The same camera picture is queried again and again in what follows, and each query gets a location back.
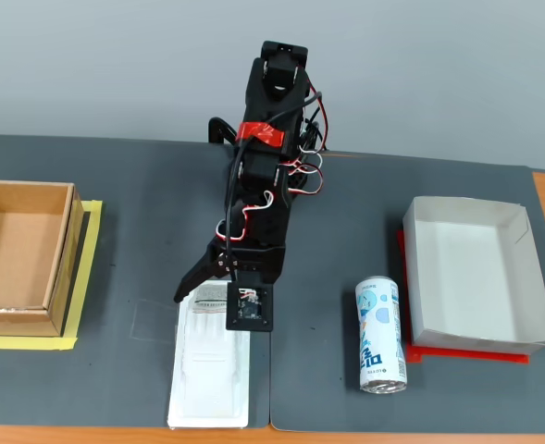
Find red white base servo wires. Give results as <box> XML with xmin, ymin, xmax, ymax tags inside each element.
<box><xmin>285</xmin><ymin>82</ymin><xmax>331</xmax><ymax>198</ymax></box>

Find black table clamp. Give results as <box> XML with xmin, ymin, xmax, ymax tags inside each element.
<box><xmin>207</xmin><ymin>117</ymin><xmax>239</xmax><ymax>145</ymax></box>

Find red white wrist servo wire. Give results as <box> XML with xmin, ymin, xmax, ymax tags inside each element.
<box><xmin>216</xmin><ymin>190</ymin><xmax>274</xmax><ymax>241</ymax></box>

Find red sheet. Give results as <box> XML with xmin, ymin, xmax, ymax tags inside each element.
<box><xmin>395</xmin><ymin>228</ymin><xmax>531</xmax><ymax>366</ymax></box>

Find dark gray rubber mat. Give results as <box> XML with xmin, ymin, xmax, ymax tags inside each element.
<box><xmin>0</xmin><ymin>134</ymin><xmax>273</xmax><ymax>429</ymax></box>
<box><xmin>269</xmin><ymin>147</ymin><xmax>545</xmax><ymax>435</ymax></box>

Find gray paper box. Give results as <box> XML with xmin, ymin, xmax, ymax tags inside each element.
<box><xmin>401</xmin><ymin>195</ymin><xmax>545</xmax><ymax>357</ymax></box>

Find brown cardboard box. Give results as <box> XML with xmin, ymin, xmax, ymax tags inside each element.
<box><xmin>0</xmin><ymin>179</ymin><xmax>86</xmax><ymax>338</ymax></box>

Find white plastic blister package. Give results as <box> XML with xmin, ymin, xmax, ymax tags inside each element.
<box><xmin>167</xmin><ymin>277</ymin><xmax>254</xmax><ymax>430</ymax></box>

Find red tape wrap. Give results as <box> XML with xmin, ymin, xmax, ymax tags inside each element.
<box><xmin>234</xmin><ymin>120</ymin><xmax>286</xmax><ymax>148</ymax></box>

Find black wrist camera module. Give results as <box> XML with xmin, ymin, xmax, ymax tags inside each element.
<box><xmin>225</xmin><ymin>270</ymin><xmax>274</xmax><ymax>332</ymax></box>

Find white blue beverage can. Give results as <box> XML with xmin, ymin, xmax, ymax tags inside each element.
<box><xmin>354</xmin><ymin>276</ymin><xmax>408</xmax><ymax>395</ymax></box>

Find yellow tape frame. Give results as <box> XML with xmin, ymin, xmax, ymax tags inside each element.
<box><xmin>0</xmin><ymin>199</ymin><xmax>105</xmax><ymax>352</ymax></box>

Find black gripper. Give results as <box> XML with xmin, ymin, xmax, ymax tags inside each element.
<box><xmin>173</xmin><ymin>238</ymin><xmax>286</xmax><ymax>304</ymax></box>

